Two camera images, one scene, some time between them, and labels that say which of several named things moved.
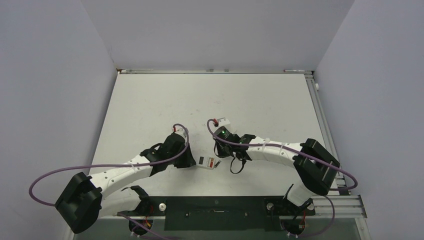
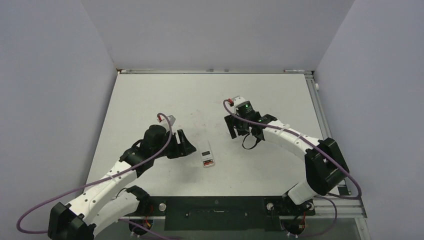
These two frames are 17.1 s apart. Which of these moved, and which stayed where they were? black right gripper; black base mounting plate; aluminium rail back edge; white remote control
Moved: black right gripper; white remote control
Stayed: black base mounting plate; aluminium rail back edge
